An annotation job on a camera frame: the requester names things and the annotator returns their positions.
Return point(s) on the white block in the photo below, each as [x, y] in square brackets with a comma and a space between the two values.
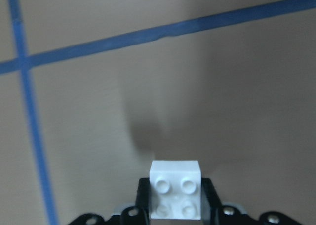
[175, 190]

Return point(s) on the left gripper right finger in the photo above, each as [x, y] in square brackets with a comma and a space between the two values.
[214, 212]

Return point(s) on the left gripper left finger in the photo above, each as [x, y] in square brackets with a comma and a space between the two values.
[135, 214]

